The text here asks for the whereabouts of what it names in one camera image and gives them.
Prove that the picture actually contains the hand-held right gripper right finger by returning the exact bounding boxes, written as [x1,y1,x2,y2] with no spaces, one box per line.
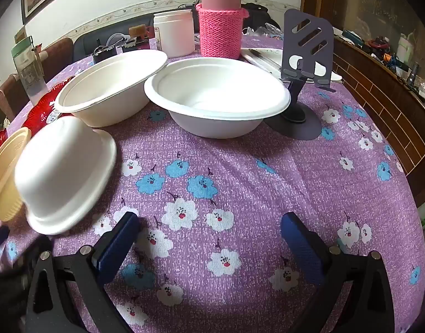
[281,211,395,333]

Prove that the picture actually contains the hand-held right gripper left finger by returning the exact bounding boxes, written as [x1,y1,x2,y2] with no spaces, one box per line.
[25,211,141,333]

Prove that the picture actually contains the tan plastic bowl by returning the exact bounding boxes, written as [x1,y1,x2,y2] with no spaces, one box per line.
[0,127,33,223]

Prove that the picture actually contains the small white paper bowl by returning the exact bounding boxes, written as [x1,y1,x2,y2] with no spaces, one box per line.
[14,115,118,236]

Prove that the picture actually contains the large white paper bowl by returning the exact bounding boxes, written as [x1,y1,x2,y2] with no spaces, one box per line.
[54,49,169,128]
[144,57,291,139]

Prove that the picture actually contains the purple floral tablecloth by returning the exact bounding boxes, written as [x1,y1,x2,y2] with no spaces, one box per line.
[0,35,425,333]

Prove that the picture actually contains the brown chair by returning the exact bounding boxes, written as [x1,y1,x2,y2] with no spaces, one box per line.
[0,74,31,122]
[39,37,74,82]

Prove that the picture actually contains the clear bottle with green lid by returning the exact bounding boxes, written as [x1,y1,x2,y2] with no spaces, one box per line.
[10,36,48,106]

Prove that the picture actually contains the wooden sideboard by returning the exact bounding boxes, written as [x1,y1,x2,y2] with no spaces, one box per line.
[332,36,425,209]

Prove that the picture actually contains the black pen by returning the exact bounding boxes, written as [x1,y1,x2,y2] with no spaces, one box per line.
[249,49,282,69]

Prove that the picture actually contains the white notebook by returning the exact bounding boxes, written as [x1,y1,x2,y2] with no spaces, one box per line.
[240,46,343,83]

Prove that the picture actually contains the brown figurine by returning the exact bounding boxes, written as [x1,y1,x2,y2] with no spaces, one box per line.
[128,24,155,47]

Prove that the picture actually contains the purple phone stand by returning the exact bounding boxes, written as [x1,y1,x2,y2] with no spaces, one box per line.
[264,8,336,141]

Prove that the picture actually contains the white plastic jar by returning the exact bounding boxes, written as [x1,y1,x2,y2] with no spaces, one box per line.
[153,9,196,58]

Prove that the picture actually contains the white bottle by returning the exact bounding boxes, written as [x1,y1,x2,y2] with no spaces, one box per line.
[396,34,416,66]

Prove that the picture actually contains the pink flask with knitted sleeve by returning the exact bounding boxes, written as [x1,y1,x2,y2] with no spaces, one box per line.
[195,0,250,60]

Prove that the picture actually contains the wooden glass cabinet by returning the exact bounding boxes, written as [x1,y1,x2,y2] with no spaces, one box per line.
[303,0,425,63]

